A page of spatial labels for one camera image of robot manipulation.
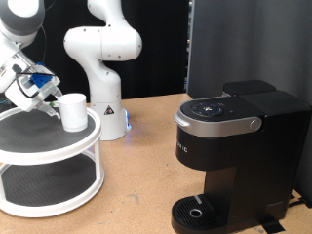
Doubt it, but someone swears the black power cable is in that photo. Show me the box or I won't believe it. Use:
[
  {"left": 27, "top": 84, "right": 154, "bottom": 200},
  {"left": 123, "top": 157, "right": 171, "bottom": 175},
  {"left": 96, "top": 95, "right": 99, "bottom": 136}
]
[{"left": 287, "top": 194, "right": 308, "bottom": 210}]

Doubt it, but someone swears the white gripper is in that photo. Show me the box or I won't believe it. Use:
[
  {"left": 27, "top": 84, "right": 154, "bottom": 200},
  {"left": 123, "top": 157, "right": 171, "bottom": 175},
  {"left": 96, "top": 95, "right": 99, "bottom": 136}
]
[{"left": 4, "top": 64, "right": 63, "bottom": 117}]

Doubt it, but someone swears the black Keurig coffee machine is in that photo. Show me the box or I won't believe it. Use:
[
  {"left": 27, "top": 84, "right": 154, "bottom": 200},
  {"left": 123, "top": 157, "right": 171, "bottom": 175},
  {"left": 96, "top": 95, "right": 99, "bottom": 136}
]
[{"left": 171, "top": 90, "right": 312, "bottom": 234}]

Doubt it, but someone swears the white two-tier turntable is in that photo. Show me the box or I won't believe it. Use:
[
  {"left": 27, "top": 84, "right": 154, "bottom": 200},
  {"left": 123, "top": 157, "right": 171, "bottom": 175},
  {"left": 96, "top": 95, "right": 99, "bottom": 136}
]
[{"left": 0, "top": 102, "right": 105, "bottom": 218}]

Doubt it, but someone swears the silver metal ring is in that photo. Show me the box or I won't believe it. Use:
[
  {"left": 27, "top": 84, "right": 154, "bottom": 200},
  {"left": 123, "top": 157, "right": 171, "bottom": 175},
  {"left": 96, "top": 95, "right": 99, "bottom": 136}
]
[{"left": 189, "top": 208, "right": 203, "bottom": 219}]

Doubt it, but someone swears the thin black hanging cable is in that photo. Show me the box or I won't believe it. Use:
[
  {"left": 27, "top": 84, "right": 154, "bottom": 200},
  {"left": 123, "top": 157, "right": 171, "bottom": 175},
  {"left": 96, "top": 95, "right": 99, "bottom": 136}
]
[{"left": 40, "top": 23, "right": 48, "bottom": 66}]

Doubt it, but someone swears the white mug with green-marked handle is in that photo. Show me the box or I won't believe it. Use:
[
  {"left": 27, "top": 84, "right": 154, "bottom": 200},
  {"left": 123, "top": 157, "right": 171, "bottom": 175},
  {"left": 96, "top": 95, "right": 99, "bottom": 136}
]
[{"left": 48, "top": 93, "right": 89, "bottom": 133}]

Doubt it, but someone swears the aluminium frame profile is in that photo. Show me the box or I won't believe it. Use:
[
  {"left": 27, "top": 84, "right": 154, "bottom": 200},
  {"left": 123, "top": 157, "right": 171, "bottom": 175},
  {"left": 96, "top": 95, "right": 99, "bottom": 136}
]
[{"left": 185, "top": 0, "right": 196, "bottom": 96}]

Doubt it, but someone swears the black tape patch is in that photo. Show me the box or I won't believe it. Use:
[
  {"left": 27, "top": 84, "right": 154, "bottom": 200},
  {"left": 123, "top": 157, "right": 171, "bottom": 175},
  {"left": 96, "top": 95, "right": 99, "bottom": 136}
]
[{"left": 258, "top": 214, "right": 287, "bottom": 234}]

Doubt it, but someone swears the black camera cable on arm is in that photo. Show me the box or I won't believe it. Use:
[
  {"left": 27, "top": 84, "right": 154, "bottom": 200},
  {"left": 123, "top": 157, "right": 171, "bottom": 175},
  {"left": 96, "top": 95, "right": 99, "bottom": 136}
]
[{"left": 13, "top": 63, "right": 57, "bottom": 99}]

